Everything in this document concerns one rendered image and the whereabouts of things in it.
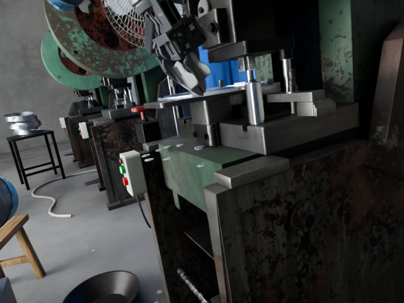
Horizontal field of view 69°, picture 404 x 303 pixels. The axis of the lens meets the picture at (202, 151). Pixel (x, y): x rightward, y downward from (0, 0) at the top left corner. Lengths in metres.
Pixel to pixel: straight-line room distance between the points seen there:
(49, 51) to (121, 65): 1.79
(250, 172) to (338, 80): 0.43
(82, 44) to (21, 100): 5.33
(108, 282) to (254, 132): 1.03
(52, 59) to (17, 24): 3.77
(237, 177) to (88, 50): 1.65
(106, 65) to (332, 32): 1.49
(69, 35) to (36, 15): 5.47
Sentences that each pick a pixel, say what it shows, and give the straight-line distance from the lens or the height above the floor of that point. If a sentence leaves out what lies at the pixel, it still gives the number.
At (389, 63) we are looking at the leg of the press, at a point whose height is 0.79.
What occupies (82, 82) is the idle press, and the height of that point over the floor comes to 1.02.
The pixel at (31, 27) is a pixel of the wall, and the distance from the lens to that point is 7.47.
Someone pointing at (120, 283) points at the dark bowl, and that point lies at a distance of 1.43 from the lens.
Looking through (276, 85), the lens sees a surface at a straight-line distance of 0.83.
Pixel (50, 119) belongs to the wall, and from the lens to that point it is 7.30.
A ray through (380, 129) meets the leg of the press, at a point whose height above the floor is 0.63.
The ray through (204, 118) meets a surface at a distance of 0.75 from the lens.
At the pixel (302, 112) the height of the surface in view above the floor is 0.71.
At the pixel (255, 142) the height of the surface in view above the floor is 0.67.
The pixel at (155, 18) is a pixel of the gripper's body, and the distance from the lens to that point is 0.62.
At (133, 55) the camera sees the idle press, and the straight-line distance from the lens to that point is 2.10.
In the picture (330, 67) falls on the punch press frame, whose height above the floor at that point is 0.80.
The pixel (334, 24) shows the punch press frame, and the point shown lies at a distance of 0.89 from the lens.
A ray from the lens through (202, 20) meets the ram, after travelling 0.84.
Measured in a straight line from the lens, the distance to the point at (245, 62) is 0.85.
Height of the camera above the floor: 0.81
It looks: 13 degrees down
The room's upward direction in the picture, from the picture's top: 9 degrees counter-clockwise
